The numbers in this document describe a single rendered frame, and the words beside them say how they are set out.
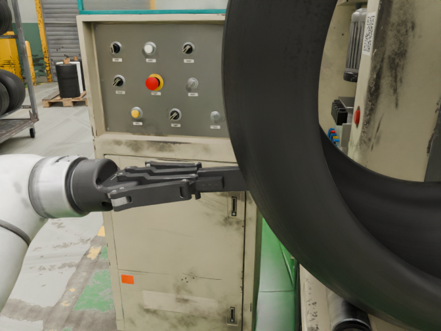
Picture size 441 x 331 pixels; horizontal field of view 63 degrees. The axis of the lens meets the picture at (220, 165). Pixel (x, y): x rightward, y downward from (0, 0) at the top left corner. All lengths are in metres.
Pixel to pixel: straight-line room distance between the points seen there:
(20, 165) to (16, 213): 0.07
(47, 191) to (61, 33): 9.60
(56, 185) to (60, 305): 1.50
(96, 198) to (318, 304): 0.34
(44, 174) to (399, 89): 0.60
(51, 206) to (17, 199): 0.04
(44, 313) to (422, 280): 1.76
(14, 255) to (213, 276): 0.89
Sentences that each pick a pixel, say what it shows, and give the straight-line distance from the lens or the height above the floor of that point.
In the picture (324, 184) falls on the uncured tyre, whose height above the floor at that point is 1.10.
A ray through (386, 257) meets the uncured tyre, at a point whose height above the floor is 1.03.
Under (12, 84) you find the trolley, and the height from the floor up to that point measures 0.67.
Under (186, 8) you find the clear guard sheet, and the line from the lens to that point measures 1.10.
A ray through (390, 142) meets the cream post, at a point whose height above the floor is 1.03.
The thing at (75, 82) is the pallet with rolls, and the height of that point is 0.40.
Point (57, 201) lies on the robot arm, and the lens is 0.53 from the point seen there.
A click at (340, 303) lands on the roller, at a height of 0.92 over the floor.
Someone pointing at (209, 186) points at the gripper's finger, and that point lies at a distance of 0.46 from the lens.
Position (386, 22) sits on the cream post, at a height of 1.24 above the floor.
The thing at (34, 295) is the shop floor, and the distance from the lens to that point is 2.10.
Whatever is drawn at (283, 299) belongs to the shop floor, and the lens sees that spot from 1.89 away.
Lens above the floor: 1.23
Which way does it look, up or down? 21 degrees down
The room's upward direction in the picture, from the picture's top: straight up
